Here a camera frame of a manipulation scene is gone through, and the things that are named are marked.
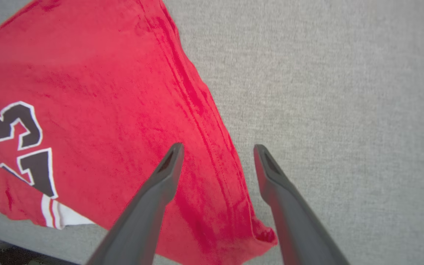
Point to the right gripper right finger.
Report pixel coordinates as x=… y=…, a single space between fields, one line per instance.
x=293 y=221

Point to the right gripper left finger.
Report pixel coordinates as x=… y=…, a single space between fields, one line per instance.
x=145 y=213

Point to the red basketball jersey number 23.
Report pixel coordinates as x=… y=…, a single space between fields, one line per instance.
x=105 y=73

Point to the dark robot base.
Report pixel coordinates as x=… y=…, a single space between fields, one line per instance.
x=6 y=255

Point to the grey fabric sofa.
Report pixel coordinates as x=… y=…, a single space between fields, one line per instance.
x=344 y=110

